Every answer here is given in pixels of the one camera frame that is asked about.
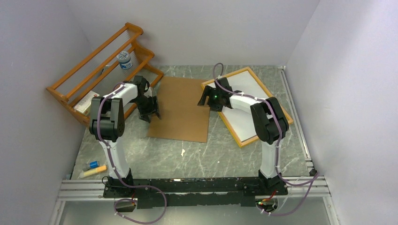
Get brown cardboard backing board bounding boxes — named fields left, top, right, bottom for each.
left=146, top=76, right=209, bottom=143

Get orange wooden shelf rack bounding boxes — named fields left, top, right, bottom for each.
left=46, top=22, right=164, bottom=127

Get yellow wooden picture frame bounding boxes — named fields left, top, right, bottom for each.
left=198, top=67, right=293, bottom=147

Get white red cardboard box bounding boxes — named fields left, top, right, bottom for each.
left=74, top=91, right=99, bottom=116

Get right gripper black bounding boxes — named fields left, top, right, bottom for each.
left=197, top=86, right=222, bottom=113

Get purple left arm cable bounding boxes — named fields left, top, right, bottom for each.
left=96, top=81, right=167, bottom=225

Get building and sky photo print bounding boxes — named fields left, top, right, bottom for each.
left=219, top=67, right=273, bottom=147

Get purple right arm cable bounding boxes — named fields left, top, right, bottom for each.
left=213, top=63, right=319, bottom=217

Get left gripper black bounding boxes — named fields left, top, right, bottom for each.
left=133, top=96, right=162, bottom=123

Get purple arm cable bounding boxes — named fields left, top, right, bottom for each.
left=213, top=63, right=319, bottom=217
left=96, top=81, right=167, bottom=225

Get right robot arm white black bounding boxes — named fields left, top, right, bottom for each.
left=198, top=77, right=289, bottom=195

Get yellow glue stick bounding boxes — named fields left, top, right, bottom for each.
left=78, top=165, right=107, bottom=178

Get blue capped small tube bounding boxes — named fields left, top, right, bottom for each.
left=82, top=161, right=99, bottom=172

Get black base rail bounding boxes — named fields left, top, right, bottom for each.
left=103, top=175, right=288, bottom=209

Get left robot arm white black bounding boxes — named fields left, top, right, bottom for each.
left=89, top=75, right=161, bottom=197

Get white blue lidded jar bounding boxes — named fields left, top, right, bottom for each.
left=116, top=51, right=132, bottom=70

